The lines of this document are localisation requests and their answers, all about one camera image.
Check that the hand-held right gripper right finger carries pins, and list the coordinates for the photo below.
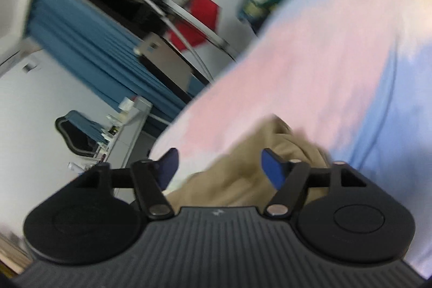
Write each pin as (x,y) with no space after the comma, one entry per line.
(271,170)

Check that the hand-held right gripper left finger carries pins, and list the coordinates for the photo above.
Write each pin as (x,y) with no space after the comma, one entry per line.
(168,166)

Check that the beige pants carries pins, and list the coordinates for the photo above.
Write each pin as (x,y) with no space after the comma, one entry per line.
(236,173)

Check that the white desk with drawers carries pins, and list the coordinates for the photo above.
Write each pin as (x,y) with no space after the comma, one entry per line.
(130,136)

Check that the row of small toiletries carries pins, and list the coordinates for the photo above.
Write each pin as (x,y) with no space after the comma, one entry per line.
(126,102)

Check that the wavy black-framed mirror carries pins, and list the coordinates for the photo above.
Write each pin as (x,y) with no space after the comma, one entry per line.
(77,132)

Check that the white stool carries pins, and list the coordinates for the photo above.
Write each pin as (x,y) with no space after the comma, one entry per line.
(165,62)

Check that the pastel tie-dye bed sheet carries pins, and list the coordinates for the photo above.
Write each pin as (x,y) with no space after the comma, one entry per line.
(320,55)

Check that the black metal drying rack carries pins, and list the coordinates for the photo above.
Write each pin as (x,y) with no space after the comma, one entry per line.
(209,35)

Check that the blue curtain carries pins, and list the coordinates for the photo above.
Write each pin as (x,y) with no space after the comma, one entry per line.
(101,45)

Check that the red garment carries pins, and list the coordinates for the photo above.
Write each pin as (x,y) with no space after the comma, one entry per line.
(199,14)

